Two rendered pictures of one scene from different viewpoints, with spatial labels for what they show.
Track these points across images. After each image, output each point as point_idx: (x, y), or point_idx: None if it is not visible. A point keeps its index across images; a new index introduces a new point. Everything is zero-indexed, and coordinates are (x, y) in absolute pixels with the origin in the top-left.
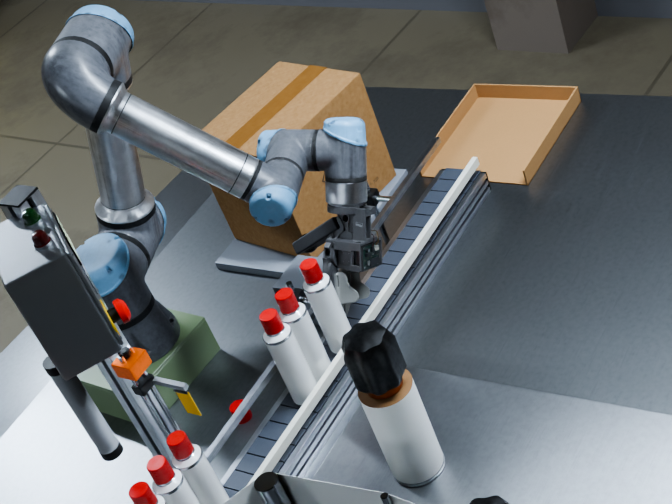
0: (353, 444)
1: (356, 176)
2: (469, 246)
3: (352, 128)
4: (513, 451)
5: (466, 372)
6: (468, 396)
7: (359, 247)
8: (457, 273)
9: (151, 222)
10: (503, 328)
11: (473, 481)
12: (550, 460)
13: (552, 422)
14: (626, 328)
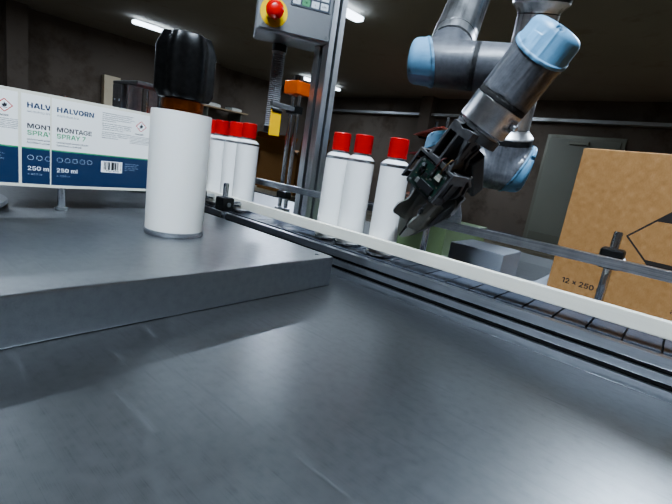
0: (245, 231)
1: (488, 84)
2: (578, 378)
3: (533, 22)
4: (96, 248)
5: (296, 308)
6: (222, 259)
7: (419, 150)
8: (507, 353)
9: (496, 149)
10: (354, 345)
11: (104, 234)
12: (34, 251)
13: (85, 266)
14: (210, 446)
